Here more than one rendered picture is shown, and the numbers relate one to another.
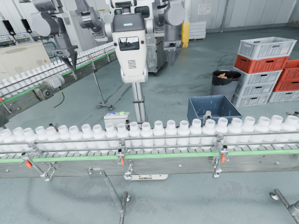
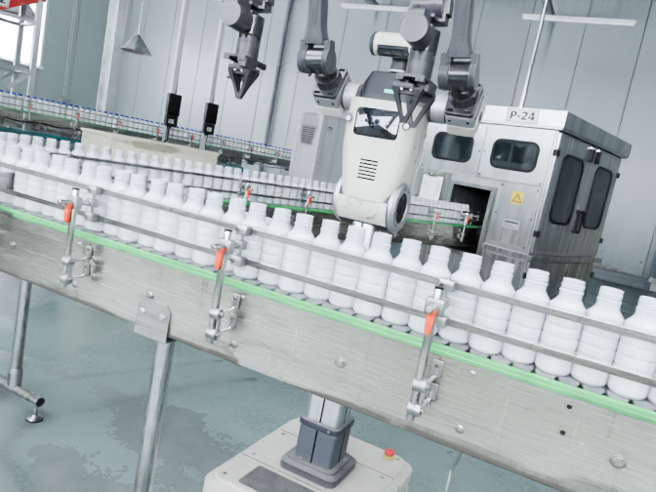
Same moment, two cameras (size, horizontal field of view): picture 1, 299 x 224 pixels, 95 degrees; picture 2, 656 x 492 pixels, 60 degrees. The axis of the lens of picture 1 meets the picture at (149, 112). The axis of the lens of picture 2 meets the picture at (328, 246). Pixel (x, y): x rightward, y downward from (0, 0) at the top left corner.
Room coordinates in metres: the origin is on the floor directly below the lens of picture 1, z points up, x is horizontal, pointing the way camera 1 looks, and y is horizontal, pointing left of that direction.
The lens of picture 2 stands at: (-0.60, -0.46, 1.28)
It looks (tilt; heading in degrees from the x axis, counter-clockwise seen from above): 8 degrees down; 21
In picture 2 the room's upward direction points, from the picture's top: 11 degrees clockwise
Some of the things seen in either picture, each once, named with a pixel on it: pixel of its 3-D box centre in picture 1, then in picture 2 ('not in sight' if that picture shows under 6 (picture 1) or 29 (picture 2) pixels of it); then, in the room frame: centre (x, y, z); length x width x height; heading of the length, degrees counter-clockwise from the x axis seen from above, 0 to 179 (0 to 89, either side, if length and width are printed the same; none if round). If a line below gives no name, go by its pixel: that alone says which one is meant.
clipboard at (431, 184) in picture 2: not in sight; (430, 190); (4.44, 0.61, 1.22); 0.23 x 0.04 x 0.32; 68
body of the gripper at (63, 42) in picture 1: (63, 42); (247, 51); (0.66, 0.34, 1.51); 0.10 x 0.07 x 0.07; 176
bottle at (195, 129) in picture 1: (194, 134); (403, 281); (0.48, -0.21, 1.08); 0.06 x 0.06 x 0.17
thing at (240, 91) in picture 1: (249, 85); not in sight; (2.30, -1.95, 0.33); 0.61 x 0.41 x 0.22; 92
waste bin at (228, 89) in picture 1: (222, 90); not in sight; (2.24, -1.39, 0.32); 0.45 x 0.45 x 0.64
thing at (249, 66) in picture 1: (259, 61); not in sight; (2.31, -1.95, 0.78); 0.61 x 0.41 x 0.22; 92
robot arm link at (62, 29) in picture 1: (56, 26); (250, 25); (0.66, 0.34, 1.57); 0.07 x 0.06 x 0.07; 178
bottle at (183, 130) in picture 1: (183, 135); (374, 273); (0.48, -0.16, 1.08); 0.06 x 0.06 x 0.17
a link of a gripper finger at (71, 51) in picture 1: (68, 60); (239, 79); (0.65, 0.34, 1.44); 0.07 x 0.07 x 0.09; 86
